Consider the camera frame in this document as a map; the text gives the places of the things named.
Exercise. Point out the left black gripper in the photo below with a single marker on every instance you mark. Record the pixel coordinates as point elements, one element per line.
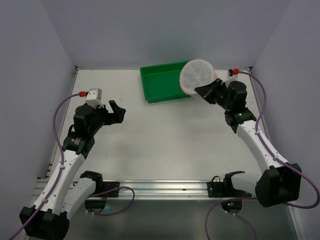
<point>109,114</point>

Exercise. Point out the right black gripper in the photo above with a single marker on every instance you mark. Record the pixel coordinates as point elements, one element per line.
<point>216,89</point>

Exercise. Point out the white pink mesh laundry bag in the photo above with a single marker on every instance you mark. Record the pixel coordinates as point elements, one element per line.
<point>196,73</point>

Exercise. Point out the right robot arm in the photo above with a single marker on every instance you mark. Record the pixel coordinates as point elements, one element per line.
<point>276,184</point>

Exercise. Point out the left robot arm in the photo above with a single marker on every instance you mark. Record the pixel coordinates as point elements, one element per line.
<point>50,215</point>

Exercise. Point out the green plastic tray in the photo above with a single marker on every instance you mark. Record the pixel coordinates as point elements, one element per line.
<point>162,82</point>

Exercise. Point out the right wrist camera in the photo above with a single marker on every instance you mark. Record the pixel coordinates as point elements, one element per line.
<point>232,76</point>

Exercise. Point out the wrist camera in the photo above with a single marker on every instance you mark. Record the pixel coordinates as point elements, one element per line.
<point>94,97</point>
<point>232,76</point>

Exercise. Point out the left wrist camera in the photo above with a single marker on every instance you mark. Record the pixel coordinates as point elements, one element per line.
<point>94,97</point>

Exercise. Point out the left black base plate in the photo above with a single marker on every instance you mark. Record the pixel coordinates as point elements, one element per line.
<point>107,186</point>

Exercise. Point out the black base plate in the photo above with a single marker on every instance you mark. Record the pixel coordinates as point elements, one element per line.
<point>217,188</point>
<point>107,186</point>

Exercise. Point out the aluminium mounting rail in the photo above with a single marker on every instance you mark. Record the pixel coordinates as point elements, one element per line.
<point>153,190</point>

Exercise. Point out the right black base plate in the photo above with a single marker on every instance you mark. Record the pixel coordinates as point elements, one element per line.
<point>217,188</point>

